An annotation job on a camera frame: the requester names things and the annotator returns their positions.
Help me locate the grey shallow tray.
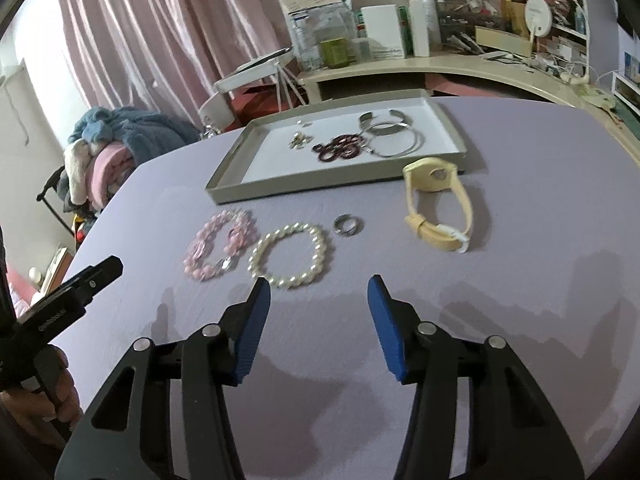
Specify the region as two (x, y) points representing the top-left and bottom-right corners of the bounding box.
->
(206, 89), (468, 205)

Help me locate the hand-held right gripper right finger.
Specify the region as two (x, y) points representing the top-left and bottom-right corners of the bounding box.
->
(366, 275), (586, 480)

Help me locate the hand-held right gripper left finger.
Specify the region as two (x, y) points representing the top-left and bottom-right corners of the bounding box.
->
(54, 276), (272, 480)

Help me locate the blue fluffy blanket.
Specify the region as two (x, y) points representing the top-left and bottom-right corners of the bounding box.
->
(70, 106), (201, 158)

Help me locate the green candle jar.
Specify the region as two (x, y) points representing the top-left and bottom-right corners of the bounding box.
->
(320, 38), (349, 67)

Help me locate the white pearl bracelet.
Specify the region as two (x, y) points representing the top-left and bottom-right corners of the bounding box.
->
(248, 222), (331, 291)

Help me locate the black chair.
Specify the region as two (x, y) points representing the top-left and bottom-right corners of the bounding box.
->
(36, 165), (81, 241)

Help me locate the purple tablecloth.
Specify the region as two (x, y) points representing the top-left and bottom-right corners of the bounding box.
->
(47, 95), (640, 480)

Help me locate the clear acrylic organizer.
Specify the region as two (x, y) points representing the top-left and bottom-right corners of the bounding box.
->
(435, 0), (506, 51)

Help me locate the white tall box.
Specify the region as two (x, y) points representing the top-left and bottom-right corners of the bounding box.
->
(409, 0), (431, 57)

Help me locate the round white mirror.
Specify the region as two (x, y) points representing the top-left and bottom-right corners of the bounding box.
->
(524, 0), (552, 41)

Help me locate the pink bead bracelet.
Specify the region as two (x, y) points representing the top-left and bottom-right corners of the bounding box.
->
(183, 210), (258, 281)

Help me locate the white square box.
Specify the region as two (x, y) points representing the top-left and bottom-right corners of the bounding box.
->
(361, 5), (407, 59)

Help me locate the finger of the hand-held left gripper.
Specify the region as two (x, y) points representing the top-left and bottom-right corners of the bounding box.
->
(60, 256), (124, 307)

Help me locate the white fluffy blanket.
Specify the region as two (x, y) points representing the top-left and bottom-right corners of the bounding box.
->
(64, 139), (101, 201)

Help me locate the clear storage box with papers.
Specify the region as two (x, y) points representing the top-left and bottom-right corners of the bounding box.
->
(278, 0), (353, 72)

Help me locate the thin silver bangle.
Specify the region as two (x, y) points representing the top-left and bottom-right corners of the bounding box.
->
(367, 121), (426, 157)

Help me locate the white spray bottle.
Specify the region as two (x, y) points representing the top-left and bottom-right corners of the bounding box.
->
(419, 0), (442, 46)

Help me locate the person's left hand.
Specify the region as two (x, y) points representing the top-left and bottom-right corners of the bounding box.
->
(0, 347), (85, 442)

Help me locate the pink and white bookshelf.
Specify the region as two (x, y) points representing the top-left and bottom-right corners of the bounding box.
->
(490, 0), (640, 126)

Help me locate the white flat device with stand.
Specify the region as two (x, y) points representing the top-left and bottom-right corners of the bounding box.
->
(200, 46), (296, 136)

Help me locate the beige hand fan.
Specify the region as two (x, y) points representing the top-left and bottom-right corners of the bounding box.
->
(580, 85), (618, 111)

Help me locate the beige curved desk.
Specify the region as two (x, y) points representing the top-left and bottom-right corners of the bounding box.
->
(297, 50), (640, 136)

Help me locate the green narrow box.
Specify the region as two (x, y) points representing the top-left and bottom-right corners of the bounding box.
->
(398, 6), (413, 56)

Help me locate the pink fluffy blanket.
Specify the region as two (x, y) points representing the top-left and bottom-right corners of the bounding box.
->
(92, 140), (137, 208)

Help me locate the pink curtain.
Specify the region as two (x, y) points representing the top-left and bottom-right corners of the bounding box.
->
(25, 0), (361, 126)

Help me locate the silver ring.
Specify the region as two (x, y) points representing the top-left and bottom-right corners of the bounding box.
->
(333, 214), (365, 237)

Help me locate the wide silver cuff bracelet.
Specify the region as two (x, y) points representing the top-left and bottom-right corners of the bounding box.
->
(358, 108), (412, 136)

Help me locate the yellow wristwatch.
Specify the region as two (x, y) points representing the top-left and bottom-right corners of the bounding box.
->
(402, 157), (474, 254)

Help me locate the beige flat box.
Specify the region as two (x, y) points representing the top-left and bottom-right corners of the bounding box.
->
(475, 26), (533, 57)

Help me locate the dark red bead bracelet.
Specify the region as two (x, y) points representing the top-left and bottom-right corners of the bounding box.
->
(312, 132), (373, 165)

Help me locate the white book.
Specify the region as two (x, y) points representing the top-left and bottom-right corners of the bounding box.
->
(40, 245), (71, 296)

